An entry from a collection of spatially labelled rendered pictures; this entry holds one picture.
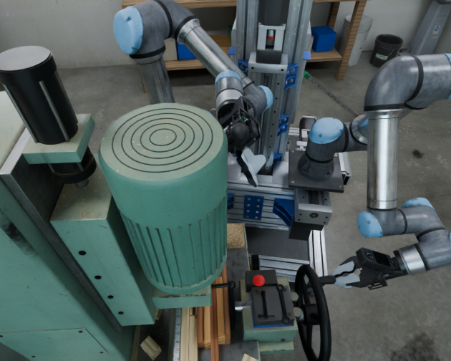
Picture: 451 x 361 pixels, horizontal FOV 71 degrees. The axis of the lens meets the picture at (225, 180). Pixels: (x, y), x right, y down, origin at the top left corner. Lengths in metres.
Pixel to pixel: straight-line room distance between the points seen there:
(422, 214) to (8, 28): 4.01
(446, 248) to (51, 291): 0.90
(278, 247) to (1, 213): 1.57
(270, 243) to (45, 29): 3.24
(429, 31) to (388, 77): 3.50
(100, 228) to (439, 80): 0.85
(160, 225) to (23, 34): 3.85
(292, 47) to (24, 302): 1.07
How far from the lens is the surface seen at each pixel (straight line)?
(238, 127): 0.60
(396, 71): 0.93
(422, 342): 2.11
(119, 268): 0.59
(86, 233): 0.51
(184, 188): 0.39
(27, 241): 0.50
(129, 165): 0.41
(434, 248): 1.01
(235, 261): 1.00
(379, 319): 2.06
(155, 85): 1.09
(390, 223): 0.98
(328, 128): 1.26
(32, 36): 4.19
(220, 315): 0.86
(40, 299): 0.64
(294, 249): 1.87
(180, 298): 0.79
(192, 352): 0.87
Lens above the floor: 1.78
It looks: 47 degrees down
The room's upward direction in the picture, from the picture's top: straight up
